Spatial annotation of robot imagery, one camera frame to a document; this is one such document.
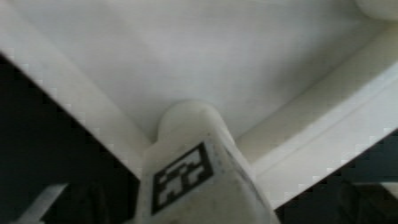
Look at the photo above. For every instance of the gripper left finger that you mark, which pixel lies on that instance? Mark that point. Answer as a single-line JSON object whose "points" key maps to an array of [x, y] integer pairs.
{"points": [[41, 205]]}

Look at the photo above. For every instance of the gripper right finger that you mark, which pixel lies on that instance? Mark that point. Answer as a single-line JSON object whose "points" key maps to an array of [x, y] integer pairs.
{"points": [[368, 203]]}

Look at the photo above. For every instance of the white table leg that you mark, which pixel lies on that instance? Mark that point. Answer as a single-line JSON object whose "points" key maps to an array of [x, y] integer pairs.
{"points": [[198, 184]]}

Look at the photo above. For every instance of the white square table top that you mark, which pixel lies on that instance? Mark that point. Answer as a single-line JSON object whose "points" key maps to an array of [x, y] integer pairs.
{"points": [[262, 55]]}

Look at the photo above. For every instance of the white U-shaped fence wall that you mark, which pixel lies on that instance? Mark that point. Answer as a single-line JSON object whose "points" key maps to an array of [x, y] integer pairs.
{"points": [[336, 145]]}

